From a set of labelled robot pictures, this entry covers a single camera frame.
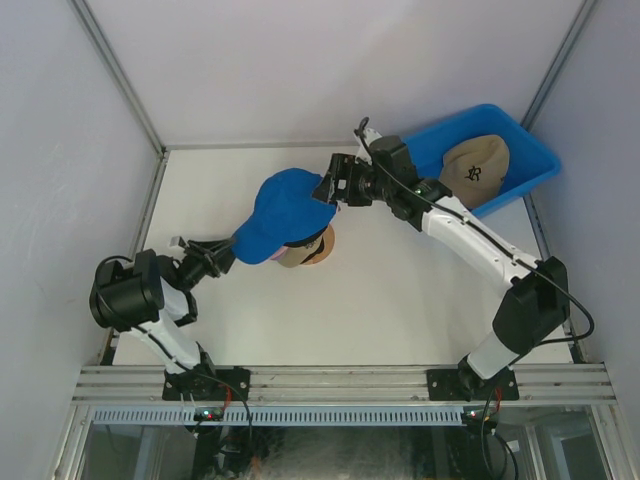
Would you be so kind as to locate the wooden hat stand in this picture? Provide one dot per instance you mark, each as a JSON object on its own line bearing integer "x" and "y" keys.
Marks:
{"x": 325, "y": 248}

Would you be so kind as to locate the black baseball cap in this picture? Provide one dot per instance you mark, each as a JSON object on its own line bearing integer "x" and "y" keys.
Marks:
{"x": 307, "y": 242}

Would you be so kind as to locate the blue baseball cap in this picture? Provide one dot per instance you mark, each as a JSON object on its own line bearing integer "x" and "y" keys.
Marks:
{"x": 285, "y": 213}

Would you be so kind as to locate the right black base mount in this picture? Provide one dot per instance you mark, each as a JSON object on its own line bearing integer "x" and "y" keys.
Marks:
{"x": 453, "y": 384}

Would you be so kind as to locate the perforated cable tray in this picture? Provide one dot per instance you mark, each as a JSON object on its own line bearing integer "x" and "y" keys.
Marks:
{"x": 280, "y": 416}

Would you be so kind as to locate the aluminium front rail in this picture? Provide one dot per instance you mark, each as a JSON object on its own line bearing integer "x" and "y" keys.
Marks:
{"x": 542, "y": 384}

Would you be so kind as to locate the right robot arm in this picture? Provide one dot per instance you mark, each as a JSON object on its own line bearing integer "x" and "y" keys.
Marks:
{"x": 535, "y": 300}

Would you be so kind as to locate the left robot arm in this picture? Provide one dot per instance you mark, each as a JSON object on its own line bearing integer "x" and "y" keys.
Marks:
{"x": 151, "y": 297}

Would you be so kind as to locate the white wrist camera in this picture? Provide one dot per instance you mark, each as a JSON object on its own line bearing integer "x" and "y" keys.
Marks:
{"x": 176, "y": 242}
{"x": 369, "y": 135}

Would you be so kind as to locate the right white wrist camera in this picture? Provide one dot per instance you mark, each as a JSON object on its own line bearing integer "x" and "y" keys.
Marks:
{"x": 369, "y": 135}

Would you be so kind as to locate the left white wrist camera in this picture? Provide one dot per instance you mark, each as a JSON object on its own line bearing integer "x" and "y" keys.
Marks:
{"x": 176, "y": 242}

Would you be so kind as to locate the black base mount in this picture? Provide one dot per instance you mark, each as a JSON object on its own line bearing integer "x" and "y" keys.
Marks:
{"x": 453, "y": 384}
{"x": 203, "y": 385}

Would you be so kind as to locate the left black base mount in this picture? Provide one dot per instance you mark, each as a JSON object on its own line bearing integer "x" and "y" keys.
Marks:
{"x": 203, "y": 385}

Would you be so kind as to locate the blue plastic bin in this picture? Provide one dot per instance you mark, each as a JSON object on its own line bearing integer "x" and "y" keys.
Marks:
{"x": 531, "y": 162}

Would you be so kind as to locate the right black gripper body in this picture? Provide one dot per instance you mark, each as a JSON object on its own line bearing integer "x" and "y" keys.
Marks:
{"x": 358, "y": 176}

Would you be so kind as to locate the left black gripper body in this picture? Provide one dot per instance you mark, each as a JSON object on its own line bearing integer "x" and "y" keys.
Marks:
{"x": 204, "y": 260}

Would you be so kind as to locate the tan baseball cap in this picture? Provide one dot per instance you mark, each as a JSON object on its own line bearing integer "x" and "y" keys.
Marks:
{"x": 296, "y": 256}
{"x": 475, "y": 170}

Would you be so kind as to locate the pink baseball cap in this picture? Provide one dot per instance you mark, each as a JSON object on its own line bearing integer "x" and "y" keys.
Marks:
{"x": 278, "y": 254}

